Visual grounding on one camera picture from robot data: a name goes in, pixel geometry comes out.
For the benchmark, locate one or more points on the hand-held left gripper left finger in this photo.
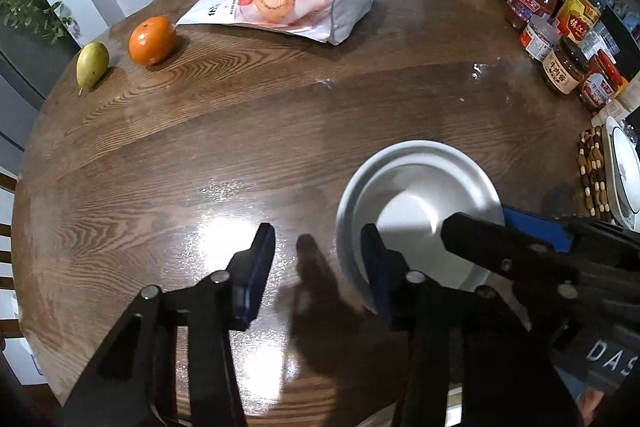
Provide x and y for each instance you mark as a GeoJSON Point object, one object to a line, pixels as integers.
{"type": "Point", "coordinates": [260, 267]}

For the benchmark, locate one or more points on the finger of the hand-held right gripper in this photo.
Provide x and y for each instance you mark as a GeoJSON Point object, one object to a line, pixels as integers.
{"type": "Point", "coordinates": [480, 238]}
{"type": "Point", "coordinates": [537, 232]}

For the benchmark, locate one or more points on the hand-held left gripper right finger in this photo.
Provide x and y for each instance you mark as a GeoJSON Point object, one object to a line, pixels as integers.
{"type": "Point", "coordinates": [372, 269]}

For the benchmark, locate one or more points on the white rectangular patterned plate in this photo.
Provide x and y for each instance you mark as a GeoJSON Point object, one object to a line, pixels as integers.
{"type": "Point", "coordinates": [620, 177]}

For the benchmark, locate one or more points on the person's right hand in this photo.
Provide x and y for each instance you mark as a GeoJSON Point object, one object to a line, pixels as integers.
{"type": "Point", "coordinates": [593, 407]}

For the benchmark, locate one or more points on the wooden bead trivet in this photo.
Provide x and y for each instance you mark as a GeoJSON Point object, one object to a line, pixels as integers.
{"type": "Point", "coordinates": [592, 172]}

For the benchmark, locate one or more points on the red chili sauce jar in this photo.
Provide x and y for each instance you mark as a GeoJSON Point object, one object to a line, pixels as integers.
{"type": "Point", "coordinates": [597, 89]}

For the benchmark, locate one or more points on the brown sauce jar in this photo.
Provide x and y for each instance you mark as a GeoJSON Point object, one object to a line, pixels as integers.
{"type": "Point", "coordinates": [562, 72]}

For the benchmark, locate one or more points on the white carton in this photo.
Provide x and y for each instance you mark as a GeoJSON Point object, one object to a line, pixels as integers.
{"type": "Point", "coordinates": [631, 94]}

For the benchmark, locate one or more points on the white label glass jar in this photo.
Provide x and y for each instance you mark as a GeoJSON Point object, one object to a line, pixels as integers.
{"type": "Point", "coordinates": [539, 42]}

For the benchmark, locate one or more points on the pack of water bottles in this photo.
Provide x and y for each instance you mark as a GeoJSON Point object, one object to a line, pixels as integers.
{"type": "Point", "coordinates": [622, 14]}

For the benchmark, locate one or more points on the orange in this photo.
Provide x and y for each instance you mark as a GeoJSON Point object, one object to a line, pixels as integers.
{"type": "Point", "coordinates": [152, 41]}

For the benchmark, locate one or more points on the green pear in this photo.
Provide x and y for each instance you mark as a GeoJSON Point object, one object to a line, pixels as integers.
{"type": "Point", "coordinates": [92, 66]}

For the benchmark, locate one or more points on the wooden chair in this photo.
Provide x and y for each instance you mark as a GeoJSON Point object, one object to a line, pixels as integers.
{"type": "Point", "coordinates": [5, 182]}

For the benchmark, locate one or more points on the trailing green plant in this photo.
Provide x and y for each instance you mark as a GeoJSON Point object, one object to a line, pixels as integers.
{"type": "Point", "coordinates": [35, 14]}

